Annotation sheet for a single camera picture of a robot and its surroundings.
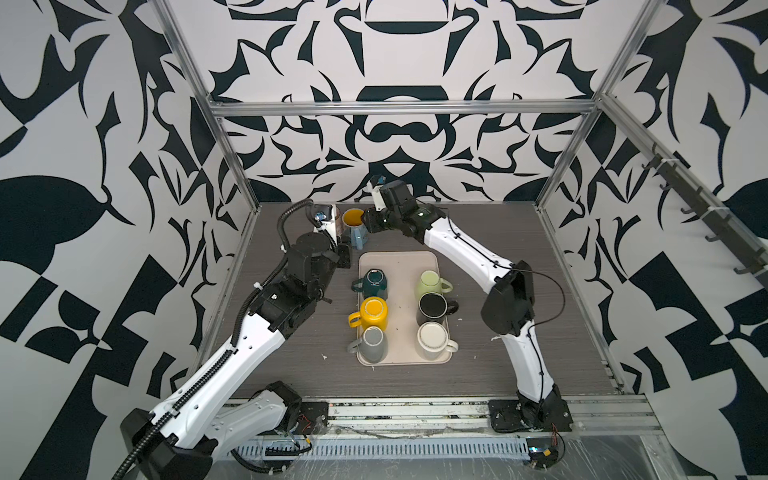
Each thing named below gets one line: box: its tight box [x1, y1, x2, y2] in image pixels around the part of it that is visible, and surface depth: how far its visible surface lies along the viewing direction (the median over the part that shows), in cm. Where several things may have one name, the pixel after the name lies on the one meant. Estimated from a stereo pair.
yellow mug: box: [348, 296, 389, 331], surface depth 85 cm
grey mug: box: [347, 325, 389, 364], surface depth 80 cm
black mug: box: [416, 292, 459, 327], surface depth 85 cm
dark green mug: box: [351, 268, 388, 300], surface depth 89 cm
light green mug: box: [417, 269, 453, 299], surface depth 91 cm
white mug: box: [417, 321, 459, 360], surface depth 82 cm
